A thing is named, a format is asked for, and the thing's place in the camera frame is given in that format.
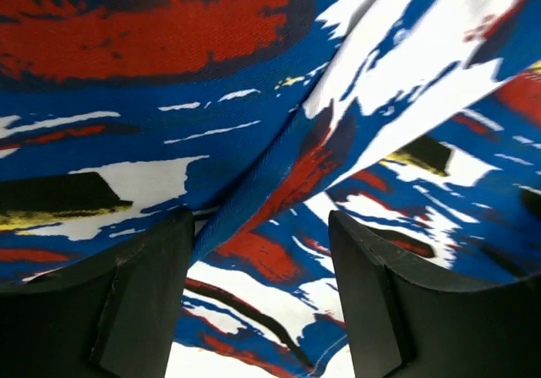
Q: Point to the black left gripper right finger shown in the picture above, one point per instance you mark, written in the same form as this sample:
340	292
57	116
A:
407	317

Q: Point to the blue red white patterned trousers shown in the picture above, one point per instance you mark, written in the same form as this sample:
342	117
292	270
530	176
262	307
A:
419	119

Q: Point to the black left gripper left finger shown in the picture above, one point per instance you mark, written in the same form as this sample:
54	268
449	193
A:
113	314

